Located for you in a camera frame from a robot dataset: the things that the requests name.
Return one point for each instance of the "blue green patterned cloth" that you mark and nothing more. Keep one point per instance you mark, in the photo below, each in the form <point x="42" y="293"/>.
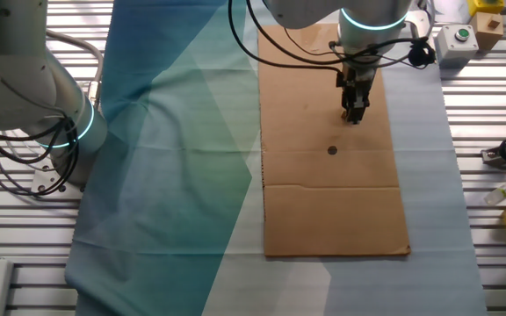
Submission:
<point x="169" y="175"/>

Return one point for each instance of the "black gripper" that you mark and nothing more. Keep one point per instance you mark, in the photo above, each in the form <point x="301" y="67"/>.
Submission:
<point x="357" y="81"/>

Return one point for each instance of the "brown cardboard sheet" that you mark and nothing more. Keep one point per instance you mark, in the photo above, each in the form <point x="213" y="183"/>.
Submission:
<point x="323" y="206"/>

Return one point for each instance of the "grey green button box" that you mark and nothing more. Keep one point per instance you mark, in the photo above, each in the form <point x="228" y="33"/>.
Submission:
<point x="455" y="46"/>

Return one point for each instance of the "yellow box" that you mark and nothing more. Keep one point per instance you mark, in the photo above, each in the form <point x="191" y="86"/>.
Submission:
<point x="486" y="6"/>

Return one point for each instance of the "black round target dot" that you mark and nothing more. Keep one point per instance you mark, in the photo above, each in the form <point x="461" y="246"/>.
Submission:
<point x="332" y="150"/>

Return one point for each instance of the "wooden box with hole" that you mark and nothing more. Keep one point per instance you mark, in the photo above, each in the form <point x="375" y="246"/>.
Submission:
<point x="486" y="33"/>

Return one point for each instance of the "small wooden block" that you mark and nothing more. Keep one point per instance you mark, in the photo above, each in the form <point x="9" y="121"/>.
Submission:
<point x="344" y="115"/>

